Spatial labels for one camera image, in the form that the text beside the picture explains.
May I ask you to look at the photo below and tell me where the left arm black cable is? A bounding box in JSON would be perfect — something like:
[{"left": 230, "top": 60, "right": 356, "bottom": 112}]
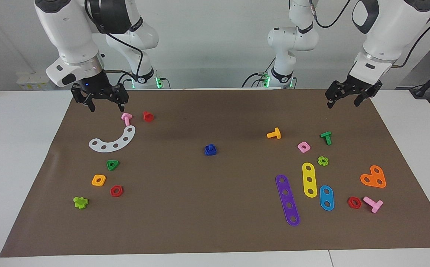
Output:
[{"left": 309, "top": 0, "right": 430, "bottom": 69}]

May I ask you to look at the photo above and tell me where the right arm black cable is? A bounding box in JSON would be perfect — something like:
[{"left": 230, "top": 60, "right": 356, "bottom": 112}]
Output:
[{"left": 84, "top": 0, "right": 145, "bottom": 89}]

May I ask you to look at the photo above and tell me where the purple four-hole strip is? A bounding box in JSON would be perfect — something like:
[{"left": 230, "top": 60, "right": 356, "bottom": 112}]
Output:
[{"left": 275, "top": 174, "right": 301, "bottom": 227}]

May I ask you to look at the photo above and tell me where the yellow three-hole strip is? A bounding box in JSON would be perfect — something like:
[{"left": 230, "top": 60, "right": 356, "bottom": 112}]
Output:
[{"left": 302, "top": 162, "right": 318, "bottom": 198}]

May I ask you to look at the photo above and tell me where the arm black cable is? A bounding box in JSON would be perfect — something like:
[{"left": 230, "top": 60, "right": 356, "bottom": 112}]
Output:
[
  {"left": 84, "top": 0, "right": 145, "bottom": 89},
  {"left": 309, "top": 0, "right": 430, "bottom": 69}
]

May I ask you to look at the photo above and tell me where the brown table mat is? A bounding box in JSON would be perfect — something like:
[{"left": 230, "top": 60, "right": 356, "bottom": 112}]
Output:
[{"left": 0, "top": 89, "right": 430, "bottom": 257}]

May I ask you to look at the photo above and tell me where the black base cable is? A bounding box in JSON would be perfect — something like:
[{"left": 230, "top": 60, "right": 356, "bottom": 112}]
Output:
[{"left": 242, "top": 72, "right": 275, "bottom": 88}]

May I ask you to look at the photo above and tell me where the white cardboard box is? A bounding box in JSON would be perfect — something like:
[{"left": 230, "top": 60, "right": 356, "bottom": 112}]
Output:
[{"left": 16, "top": 72, "right": 54, "bottom": 90}]

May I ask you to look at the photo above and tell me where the blue two-hole strip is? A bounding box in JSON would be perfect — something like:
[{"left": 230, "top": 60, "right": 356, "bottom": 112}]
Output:
[{"left": 319, "top": 185, "right": 335, "bottom": 211}]

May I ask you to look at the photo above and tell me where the orange heart-shaped plate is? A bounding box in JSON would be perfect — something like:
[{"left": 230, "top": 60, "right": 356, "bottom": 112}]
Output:
[{"left": 360, "top": 165, "right": 387, "bottom": 188}]

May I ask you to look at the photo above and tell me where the white curved perforated plate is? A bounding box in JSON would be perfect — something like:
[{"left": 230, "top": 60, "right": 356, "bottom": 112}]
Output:
[{"left": 89, "top": 125, "right": 136, "bottom": 153}]

